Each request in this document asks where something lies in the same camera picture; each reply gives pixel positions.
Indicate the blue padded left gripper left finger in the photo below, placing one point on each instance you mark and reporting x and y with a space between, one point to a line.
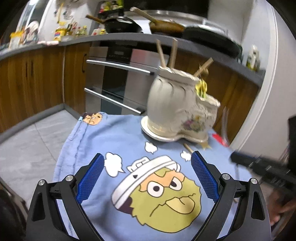
44 221

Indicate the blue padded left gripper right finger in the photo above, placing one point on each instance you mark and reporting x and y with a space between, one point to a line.
251 220

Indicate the long wooden chopstick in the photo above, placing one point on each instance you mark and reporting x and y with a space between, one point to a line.
191 151

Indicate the silver metal fork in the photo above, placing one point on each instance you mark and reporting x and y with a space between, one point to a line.
224 123

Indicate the grey kitchen countertop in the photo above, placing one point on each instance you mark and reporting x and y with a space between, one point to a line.
148 41

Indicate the wooden kitchen cabinets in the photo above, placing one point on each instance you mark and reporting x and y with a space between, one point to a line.
37 80

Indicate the person right hand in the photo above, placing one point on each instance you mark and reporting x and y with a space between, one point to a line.
276 208

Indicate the blue cartoon print cloth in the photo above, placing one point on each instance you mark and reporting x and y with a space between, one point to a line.
147 190

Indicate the bottle on counter right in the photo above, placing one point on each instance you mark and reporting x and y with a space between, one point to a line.
253 59

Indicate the cream ceramic double utensil holder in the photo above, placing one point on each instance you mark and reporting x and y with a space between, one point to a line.
175 110

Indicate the black flat griddle pan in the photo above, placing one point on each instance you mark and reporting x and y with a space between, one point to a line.
211 38

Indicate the stainless steel oven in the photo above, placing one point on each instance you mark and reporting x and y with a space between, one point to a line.
119 75

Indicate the brown frying pan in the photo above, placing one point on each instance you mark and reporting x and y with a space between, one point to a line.
159 26

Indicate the yellow handled utensil in holder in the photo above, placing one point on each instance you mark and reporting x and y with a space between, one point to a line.
201 88

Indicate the black wok with handle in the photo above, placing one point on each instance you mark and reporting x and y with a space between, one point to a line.
120 24

